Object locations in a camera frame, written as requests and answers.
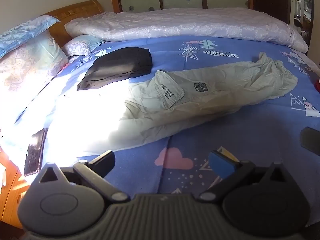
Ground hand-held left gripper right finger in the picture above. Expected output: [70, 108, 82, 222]
[199, 151, 288, 203]

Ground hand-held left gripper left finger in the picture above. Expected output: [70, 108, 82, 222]
[39, 150, 131, 203]

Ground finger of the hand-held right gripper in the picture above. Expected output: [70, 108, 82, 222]
[299, 127, 320, 153]

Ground beige cargo pants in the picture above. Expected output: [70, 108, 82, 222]
[49, 52, 299, 155]

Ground folded black pants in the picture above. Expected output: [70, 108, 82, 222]
[76, 47, 152, 91]

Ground blue printed bed sheet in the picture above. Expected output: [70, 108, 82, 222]
[0, 35, 320, 228]

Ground black smartphone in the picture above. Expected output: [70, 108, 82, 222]
[23, 128, 48, 176]

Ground wooden bedside table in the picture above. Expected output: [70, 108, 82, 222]
[0, 145, 34, 229]

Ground small pale patterned pillow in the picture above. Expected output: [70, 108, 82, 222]
[61, 34, 106, 57]

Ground pink floral pillow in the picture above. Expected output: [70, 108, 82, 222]
[0, 31, 69, 117]

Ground dark display cabinet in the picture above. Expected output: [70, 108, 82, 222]
[293, 0, 315, 43]

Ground lilac floral quilt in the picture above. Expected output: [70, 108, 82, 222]
[64, 7, 309, 53]

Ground blue patterned pillow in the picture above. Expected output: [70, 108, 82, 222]
[0, 15, 61, 58]

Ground wooden headboard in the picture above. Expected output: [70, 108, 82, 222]
[42, 0, 104, 48]

